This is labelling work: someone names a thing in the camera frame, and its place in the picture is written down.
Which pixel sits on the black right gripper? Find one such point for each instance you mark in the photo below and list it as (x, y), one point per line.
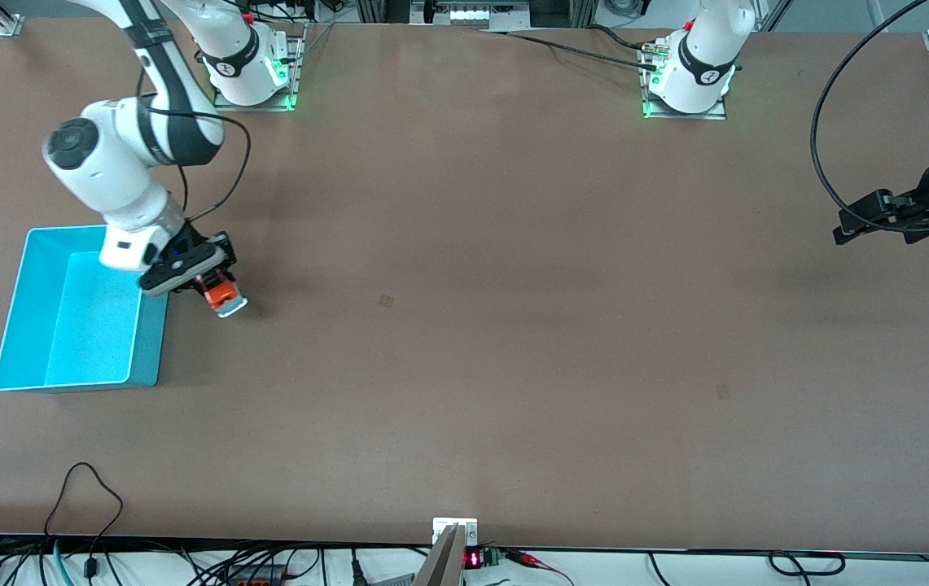
(190, 239)

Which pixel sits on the orange toy bus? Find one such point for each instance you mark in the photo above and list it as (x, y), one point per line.
(228, 299)

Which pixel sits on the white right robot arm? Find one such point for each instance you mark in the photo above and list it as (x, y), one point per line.
(106, 171)

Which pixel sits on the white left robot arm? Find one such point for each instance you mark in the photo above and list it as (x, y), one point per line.
(700, 65)

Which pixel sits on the blue plastic open box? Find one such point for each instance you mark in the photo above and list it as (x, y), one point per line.
(81, 334)

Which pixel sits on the orange power strip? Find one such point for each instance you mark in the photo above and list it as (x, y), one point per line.
(256, 578)

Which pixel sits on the grey metal bar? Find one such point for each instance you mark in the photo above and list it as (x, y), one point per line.
(444, 561)

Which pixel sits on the lit white equipment panel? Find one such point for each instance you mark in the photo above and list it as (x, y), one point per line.
(472, 14)

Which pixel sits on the red digit display module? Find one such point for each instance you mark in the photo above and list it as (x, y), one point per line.
(480, 558)

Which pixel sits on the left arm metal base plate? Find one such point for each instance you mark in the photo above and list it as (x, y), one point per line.
(688, 116)

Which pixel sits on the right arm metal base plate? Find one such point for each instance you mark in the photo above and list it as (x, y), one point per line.
(298, 65)

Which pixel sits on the white metal edge bracket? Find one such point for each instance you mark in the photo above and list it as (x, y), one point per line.
(441, 525)

